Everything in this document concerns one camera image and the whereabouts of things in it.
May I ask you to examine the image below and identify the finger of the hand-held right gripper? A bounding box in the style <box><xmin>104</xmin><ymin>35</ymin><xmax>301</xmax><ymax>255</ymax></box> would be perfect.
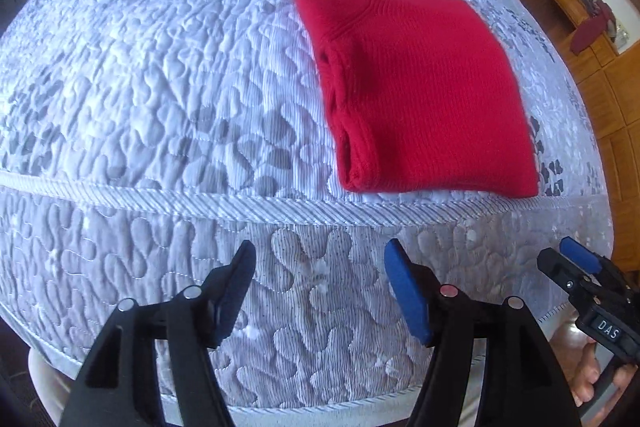
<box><xmin>559</xmin><ymin>236</ymin><xmax>605</xmax><ymax>274</ymax></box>
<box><xmin>536</xmin><ymin>248</ymin><xmax>598</xmax><ymax>295</ymax></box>

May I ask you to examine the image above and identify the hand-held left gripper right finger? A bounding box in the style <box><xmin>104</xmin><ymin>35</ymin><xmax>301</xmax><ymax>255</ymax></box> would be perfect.
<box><xmin>383</xmin><ymin>238</ymin><xmax>584</xmax><ymax>427</ymax></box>

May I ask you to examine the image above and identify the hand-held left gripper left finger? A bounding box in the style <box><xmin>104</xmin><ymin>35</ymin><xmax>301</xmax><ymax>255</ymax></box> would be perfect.
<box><xmin>59</xmin><ymin>239</ymin><xmax>257</xmax><ymax>427</ymax></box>

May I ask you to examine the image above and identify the red knit sweater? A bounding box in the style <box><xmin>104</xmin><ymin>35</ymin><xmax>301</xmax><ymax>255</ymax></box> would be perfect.
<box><xmin>287</xmin><ymin>0</ymin><xmax>541</xmax><ymax>198</ymax></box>

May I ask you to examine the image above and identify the person's right hand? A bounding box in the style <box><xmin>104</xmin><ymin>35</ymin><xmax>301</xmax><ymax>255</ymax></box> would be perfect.
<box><xmin>569</xmin><ymin>341</ymin><xmax>640</xmax><ymax>408</ymax></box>

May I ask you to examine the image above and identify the grey quilted bedspread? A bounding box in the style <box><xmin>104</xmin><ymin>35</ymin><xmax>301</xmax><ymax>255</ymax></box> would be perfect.
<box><xmin>0</xmin><ymin>0</ymin><xmax>617</xmax><ymax>413</ymax></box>

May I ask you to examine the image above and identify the maroon cloth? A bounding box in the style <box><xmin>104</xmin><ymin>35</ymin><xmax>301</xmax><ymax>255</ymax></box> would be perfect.
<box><xmin>571</xmin><ymin>0</ymin><xmax>618</xmax><ymax>54</ymax></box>

